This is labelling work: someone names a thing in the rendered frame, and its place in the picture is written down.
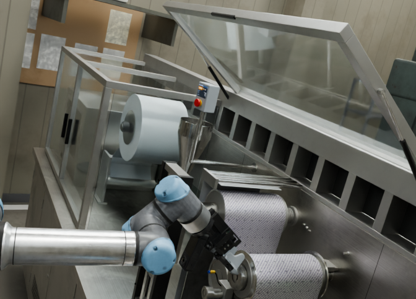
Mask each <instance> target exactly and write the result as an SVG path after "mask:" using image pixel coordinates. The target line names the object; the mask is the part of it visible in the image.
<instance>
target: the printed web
mask: <svg viewBox="0 0 416 299"><path fill-rule="evenodd" d="M212 191H218V192H219V193H220V194H221V196H222V198H223V202H224V206H225V217H224V221H225V223H226V224H227V225H228V226H229V227H230V228H231V229H232V230H233V231H234V233H235V234H236V235H237V237H238V238H239V239H240V240H241V243H240V244H239V245H238V246H237V251H239V250H244V251H246V252H247V253H249V255H250V256H251V257H252V259H253V261H254V264H255V267H256V273H257V284H256V291H255V293H254V296H253V298H252V299H318V295H319V291H320V289H321V286H322V282H323V273H322V269H321V266H320V263H319V261H318V260H317V259H316V258H315V257H314V256H313V255H311V254H276V253H275V252H276V250H277V247H278V244H279V240H280V237H281V234H282V230H283V228H284V225H285V218H286V212H285V205H284V202H283V200H282V199H281V197H280V196H279V195H277V194H274V193H258V192H249V191H232V190H222V189H213V190H211V191H210V192H209V193H208V195H209V194H210V193H211V192H212ZM208 195H207V197H208ZM207 197H206V199H207ZM206 199H205V202H206ZM213 259H215V257H214V256H213V255H212V254H211V253H210V251H209V250H208V249H205V247H204V248H203V250H202V252H201V254H200V256H199V259H198V260H197V263H196V265H195V267H194V269H193V271H192V272H188V271H187V274H186V278H185V282H184V286H183V291H182V294H181V298H180V299H203V298H202V295H201V291H202V288H203V286H209V282H208V273H207V271H208V270H209V266H210V264H211V262H212V260H213Z"/></svg>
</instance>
